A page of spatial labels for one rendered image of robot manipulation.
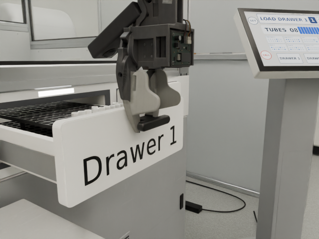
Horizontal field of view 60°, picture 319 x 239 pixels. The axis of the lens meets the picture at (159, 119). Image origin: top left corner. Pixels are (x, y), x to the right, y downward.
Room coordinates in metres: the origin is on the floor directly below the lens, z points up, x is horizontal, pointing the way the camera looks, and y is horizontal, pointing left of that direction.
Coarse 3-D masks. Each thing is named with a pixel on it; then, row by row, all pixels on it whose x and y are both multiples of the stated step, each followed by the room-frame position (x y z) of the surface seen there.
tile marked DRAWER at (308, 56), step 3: (303, 54) 1.04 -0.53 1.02; (306, 54) 1.04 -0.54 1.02; (309, 54) 1.05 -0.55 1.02; (312, 54) 1.05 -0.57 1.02; (315, 54) 1.05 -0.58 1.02; (318, 54) 1.05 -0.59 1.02; (306, 57) 1.03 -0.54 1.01; (309, 57) 1.04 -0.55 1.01; (312, 57) 1.04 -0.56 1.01; (315, 57) 1.04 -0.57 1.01; (318, 57) 1.04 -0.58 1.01; (306, 60) 1.02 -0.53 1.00; (309, 60) 1.03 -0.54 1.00; (312, 60) 1.03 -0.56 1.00; (315, 60) 1.03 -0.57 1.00; (318, 60) 1.03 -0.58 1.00; (309, 63) 1.02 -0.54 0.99; (312, 63) 1.02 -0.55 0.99; (315, 63) 1.02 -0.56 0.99; (318, 63) 1.02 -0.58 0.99
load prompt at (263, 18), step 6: (258, 18) 1.13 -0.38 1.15; (264, 18) 1.14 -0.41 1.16; (270, 18) 1.14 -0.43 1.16; (276, 18) 1.15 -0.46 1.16; (282, 18) 1.15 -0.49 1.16; (288, 18) 1.16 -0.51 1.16; (294, 18) 1.16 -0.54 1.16; (300, 18) 1.17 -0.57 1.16; (306, 18) 1.18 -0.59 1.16; (312, 18) 1.18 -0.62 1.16; (318, 18) 1.19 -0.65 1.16; (306, 24) 1.15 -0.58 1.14; (312, 24) 1.16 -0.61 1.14; (318, 24) 1.16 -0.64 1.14
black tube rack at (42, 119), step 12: (12, 108) 0.58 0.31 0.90; (24, 108) 0.57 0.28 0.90; (36, 108) 0.57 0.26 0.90; (48, 108) 0.57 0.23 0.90; (60, 108) 0.57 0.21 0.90; (72, 108) 0.57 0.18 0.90; (84, 108) 0.57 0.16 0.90; (12, 120) 0.48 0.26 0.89; (24, 120) 0.45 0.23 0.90; (36, 120) 0.45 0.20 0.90; (48, 120) 0.46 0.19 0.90; (36, 132) 0.48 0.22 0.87; (48, 132) 0.48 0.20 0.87
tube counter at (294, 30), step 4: (292, 28) 1.12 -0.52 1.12; (296, 28) 1.13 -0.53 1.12; (300, 28) 1.13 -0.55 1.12; (304, 28) 1.13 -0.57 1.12; (308, 28) 1.14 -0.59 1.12; (312, 28) 1.14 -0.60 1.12; (316, 28) 1.15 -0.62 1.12; (292, 32) 1.11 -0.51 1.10; (296, 32) 1.11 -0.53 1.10; (300, 32) 1.12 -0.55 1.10; (304, 32) 1.12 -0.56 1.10; (308, 32) 1.12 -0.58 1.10; (312, 32) 1.13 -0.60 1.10; (316, 32) 1.13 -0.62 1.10
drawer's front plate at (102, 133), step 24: (72, 120) 0.32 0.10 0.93; (96, 120) 0.35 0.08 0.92; (120, 120) 0.39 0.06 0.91; (72, 144) 0.32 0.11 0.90; (96, 144) 0.35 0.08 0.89; (120, 144) 0.39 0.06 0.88; (144, 144) 0.44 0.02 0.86; (168, 144) 0.50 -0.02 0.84; (72, 168) 0.32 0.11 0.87; (96, 168) 0.35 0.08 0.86; (144, 168) 0.44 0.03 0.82; (72, 192) 0.32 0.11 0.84; (96, 192) 0.35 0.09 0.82
